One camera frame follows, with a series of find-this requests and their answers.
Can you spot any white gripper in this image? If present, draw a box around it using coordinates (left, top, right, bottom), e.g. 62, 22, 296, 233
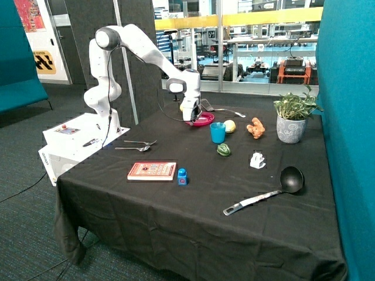
181, 97, 202, 126

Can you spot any pink plastic plate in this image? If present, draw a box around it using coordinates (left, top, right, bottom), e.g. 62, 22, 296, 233
185, 112, 214, 126

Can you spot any blue plastic cup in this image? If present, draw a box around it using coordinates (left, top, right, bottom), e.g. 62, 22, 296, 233
210, 122, 226, 144

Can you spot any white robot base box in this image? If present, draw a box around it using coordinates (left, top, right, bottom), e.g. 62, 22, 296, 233
39, 113, 129, 186

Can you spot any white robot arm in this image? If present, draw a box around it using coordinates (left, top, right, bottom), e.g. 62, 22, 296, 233
84, 24, 202, 132

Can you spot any black slotted spatula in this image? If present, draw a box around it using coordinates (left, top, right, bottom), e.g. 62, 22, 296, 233
200, 98, 246, 118

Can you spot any yellow lemon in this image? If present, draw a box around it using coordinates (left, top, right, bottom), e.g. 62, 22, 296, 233
224, 120, 236, 133

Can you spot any green bell pepper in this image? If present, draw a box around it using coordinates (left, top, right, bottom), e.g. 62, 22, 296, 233
216, 143, 231, 157

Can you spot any metal fork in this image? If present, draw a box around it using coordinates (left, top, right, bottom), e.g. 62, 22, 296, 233
124, 140, 157, 146

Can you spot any metal spoon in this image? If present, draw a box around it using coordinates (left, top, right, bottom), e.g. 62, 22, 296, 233
115, 146, 151, 152

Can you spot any blue toy block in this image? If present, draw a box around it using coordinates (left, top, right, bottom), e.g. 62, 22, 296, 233
178, 168, 188, 186

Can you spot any red book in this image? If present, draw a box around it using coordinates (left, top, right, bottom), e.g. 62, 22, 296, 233
127, 162, 176, 181

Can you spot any orange teddy bear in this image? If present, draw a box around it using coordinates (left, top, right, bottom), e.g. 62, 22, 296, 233
246, 117, 265, 139

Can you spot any white power adapter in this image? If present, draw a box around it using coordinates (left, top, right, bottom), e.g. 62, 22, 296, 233
250, 152, 266, 169

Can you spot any black tablecloth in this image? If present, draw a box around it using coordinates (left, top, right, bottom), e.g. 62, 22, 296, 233
54, 105, 348, 280

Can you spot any black pen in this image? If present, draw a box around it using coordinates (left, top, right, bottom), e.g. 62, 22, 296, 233
83, 139, 99, 147

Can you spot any potted green plant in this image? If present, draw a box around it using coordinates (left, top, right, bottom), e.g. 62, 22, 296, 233
274, 85, 323, 144

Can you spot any black ladle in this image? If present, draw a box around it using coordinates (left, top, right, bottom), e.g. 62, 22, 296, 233
223, 166, 304, 215

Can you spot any teal sofa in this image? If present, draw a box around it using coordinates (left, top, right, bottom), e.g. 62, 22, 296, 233
1, 0, 49, 113

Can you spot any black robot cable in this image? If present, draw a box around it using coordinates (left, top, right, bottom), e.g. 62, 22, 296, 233
101, 46, 191, 149

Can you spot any teal partition wall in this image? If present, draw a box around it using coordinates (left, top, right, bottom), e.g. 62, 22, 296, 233
316, 1, 374, 280

